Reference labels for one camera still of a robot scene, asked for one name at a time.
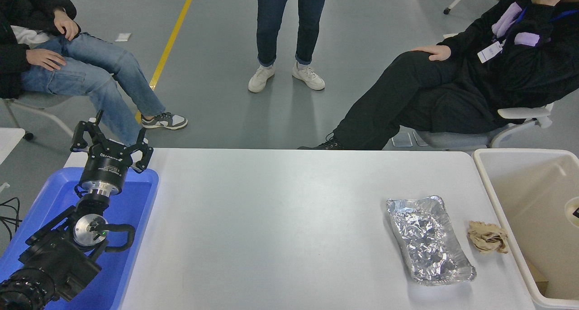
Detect white paper cup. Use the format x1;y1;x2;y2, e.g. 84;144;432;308
564;197;579;227

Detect small white side table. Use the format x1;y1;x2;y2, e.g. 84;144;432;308
0;128;25;165

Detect person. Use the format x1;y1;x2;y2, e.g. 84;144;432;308
297;0;579;151
0;0;188;147
248;0;329;93

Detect black floor cables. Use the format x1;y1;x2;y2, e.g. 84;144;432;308
0;197;21;243

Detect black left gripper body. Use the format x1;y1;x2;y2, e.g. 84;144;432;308
81;140;135;188

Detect blue plastic tray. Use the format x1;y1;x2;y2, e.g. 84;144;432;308
0;167;159;310

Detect crumpled tan paper ball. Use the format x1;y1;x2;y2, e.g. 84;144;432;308
467;221;509;255

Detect person's right hand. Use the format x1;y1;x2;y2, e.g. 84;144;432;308
412;45;452;62
26;48;67;71

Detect large pale bin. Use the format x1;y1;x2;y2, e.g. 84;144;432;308
472;148;579;310

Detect crumpled foil tray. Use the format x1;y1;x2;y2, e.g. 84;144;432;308
385;195;477;286

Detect blue lanyard with badge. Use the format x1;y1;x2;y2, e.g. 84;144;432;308
477;7;579;64

